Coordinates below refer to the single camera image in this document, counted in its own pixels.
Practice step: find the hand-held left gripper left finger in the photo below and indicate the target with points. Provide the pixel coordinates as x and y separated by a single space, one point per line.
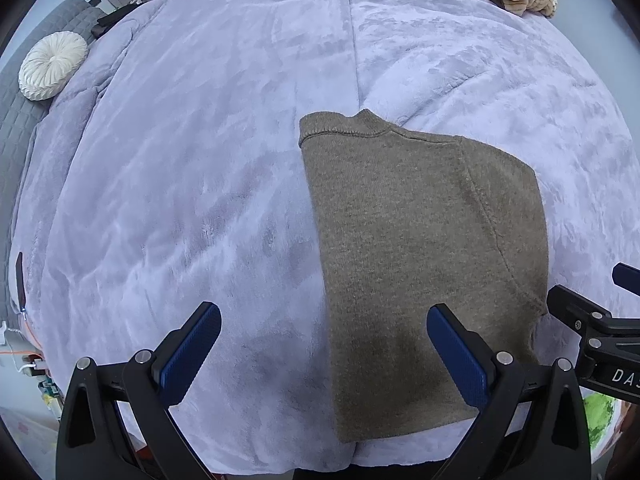
192 355

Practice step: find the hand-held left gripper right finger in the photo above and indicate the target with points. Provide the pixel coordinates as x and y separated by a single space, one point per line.
457 357

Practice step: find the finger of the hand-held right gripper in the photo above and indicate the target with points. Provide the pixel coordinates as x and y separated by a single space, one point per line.
570 305
629 277

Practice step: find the brown knit sweater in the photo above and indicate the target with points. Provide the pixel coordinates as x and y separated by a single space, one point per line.
410 235

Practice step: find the colourful printed mat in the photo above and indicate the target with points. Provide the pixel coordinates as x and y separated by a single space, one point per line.
602 420

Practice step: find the white plug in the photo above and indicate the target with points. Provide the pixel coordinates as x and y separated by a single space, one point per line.
31 364

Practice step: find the lavender plush blanket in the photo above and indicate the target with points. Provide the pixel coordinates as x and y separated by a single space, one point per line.
200 160

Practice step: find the grey quilted sofa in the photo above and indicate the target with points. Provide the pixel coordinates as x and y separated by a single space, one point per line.
15 135

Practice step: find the round white pleated cushion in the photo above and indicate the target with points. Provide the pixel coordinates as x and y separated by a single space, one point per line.
52 65

